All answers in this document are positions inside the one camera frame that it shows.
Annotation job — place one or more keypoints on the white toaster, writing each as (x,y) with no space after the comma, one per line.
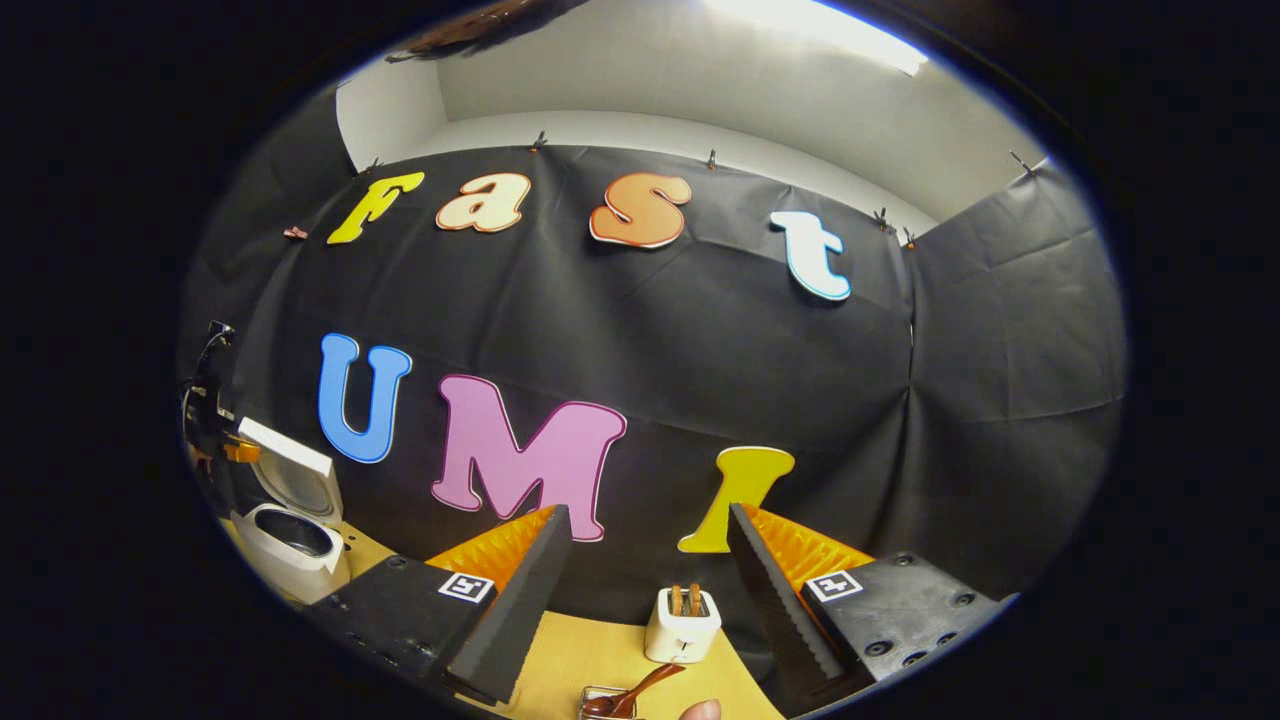
(682,635)

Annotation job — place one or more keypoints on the black backdrop cloth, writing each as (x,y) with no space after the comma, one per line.
(700,350)

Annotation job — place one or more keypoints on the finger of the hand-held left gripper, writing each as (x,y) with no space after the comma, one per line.
(243,452)

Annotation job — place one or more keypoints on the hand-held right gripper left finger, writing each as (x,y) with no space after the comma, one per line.
(515,600)

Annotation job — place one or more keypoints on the white rice cooker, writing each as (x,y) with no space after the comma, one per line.
(295,540)

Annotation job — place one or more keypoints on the dark wooden spoon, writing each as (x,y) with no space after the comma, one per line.
(640,685)

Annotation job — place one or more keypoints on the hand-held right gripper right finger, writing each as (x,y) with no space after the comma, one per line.
(775,610)

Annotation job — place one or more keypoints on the brown toast slice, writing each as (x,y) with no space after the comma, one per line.
(677,600)
(694,598)

